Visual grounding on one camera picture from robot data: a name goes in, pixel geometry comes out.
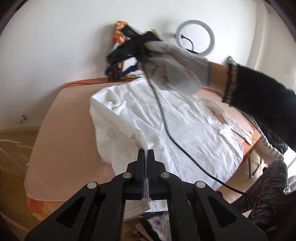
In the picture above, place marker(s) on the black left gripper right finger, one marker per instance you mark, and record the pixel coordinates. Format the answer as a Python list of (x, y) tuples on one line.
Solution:
[(196, 211)]

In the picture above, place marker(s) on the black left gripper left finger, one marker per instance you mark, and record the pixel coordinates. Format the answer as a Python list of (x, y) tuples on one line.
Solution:
[(96, 211)]

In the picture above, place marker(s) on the white shirt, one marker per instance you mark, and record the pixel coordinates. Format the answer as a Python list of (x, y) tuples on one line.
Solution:
[(194, 137)]

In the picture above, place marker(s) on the right forearm black sleeve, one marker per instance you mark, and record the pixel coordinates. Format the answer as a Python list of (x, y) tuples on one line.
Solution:
[(258, 95)]

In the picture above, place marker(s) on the clothes pile on floor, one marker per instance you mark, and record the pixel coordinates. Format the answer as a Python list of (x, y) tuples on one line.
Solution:
[(154, 226)]

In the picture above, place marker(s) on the grey gloved right hand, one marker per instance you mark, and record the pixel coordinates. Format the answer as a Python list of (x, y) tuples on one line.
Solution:
[(173, 68)]

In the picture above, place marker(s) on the colourful floral cloth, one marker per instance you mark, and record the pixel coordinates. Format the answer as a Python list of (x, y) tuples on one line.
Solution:
[(118, 37)]

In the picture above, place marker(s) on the orange patterned mattress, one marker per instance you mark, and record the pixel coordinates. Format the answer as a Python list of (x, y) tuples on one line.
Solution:
[(41, 206)]

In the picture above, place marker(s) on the striped grey trousers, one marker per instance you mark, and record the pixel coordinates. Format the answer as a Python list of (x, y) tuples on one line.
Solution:
[(269, 186)]

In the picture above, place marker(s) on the metal door stopper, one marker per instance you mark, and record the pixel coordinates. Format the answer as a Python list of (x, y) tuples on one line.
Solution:
[(24, 117)]

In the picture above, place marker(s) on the white ring light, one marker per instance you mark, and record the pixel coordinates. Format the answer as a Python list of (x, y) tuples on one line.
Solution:
[(196, 37)]

